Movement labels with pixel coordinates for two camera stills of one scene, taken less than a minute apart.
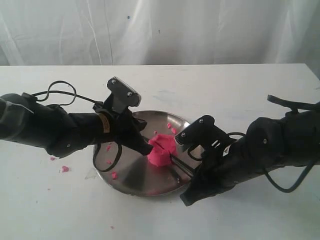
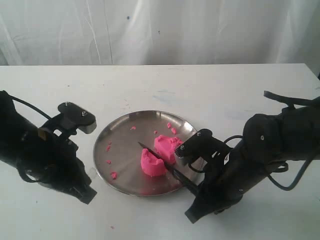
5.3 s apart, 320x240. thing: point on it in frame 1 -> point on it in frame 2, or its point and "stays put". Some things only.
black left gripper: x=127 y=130 -> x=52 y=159
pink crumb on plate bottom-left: x=114 y=175 stays put
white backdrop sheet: x=116 y=32 stays put
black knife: x=184 y=166 -> x=172 y=171
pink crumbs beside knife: x=173 y=130 stays put
